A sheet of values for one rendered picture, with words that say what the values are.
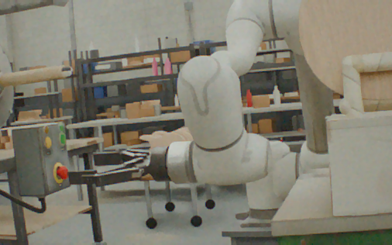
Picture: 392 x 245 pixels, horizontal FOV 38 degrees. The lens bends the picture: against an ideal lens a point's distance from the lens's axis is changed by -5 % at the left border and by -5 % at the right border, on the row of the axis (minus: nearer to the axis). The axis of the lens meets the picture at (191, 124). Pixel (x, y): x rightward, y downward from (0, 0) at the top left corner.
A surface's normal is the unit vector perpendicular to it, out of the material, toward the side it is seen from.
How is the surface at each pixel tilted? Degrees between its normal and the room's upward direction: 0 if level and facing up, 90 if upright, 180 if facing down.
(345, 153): 90
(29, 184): 90
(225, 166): 119
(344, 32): 90
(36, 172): 90
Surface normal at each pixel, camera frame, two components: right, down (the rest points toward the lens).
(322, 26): -0.29, 0.09
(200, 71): -0.27, -0.64
